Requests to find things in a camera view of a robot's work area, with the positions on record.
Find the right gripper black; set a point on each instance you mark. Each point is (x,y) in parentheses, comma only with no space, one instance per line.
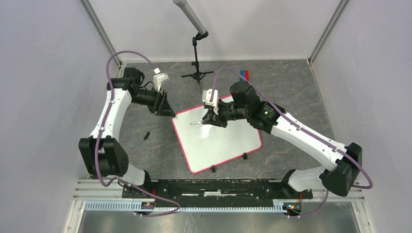
(211,118)

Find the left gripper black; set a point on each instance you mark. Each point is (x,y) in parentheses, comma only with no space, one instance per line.
(162,107)

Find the black marker cap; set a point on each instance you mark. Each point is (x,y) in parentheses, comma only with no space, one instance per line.
(146,136)

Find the whiteboard with pink frame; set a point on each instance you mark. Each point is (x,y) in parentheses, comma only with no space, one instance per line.
(204,146)

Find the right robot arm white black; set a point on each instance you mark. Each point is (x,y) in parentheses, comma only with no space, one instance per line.
(339,163)

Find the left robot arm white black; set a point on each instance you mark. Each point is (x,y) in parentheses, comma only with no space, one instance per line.
(101,151)

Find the black tripod stand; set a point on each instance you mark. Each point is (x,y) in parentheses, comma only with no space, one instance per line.
(198,75)

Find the blue red eraser block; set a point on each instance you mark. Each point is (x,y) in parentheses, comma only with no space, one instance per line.
(245,74)

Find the grey microphone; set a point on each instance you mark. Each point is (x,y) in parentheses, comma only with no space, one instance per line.
(190,14)

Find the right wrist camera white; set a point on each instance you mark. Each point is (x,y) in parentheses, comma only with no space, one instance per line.
(210,99)

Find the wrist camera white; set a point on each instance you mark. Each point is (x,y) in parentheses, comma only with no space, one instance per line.
(210,99)
(158,79)

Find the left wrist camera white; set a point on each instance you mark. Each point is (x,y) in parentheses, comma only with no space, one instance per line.
(158,79)

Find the white slotted cable duct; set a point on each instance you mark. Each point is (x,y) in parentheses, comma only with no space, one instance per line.
(148,207)

